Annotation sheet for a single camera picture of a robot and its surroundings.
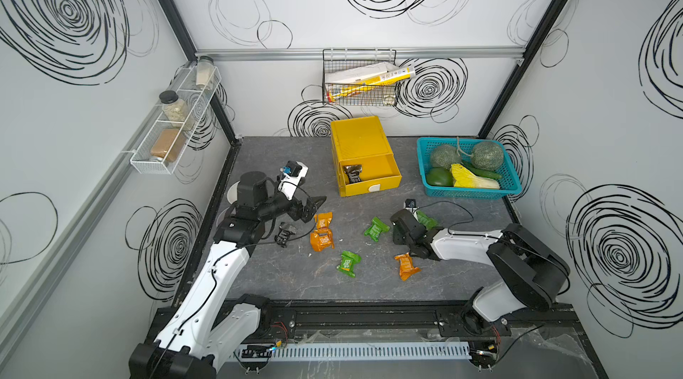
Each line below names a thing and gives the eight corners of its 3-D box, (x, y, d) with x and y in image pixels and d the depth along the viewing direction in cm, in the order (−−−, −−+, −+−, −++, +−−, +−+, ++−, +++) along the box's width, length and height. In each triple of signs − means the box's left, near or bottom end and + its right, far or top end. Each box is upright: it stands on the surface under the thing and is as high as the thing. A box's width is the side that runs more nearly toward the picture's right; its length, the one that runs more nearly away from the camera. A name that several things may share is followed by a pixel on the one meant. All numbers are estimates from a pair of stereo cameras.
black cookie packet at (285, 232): (270, 240, 92) (269, 238, 90) (283, 223, 96) (281, 220, 94) (285, 248, 90) (284, 246, 88) (297, 230, 94) (296, 228, 92)
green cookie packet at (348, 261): (335, 270, 85) (335, 268, 83) (343, 251, 89) (343, 249, 87) (354, 278, 84) (354, 276, 82) (361, 259, 88) (362, 256, 86)
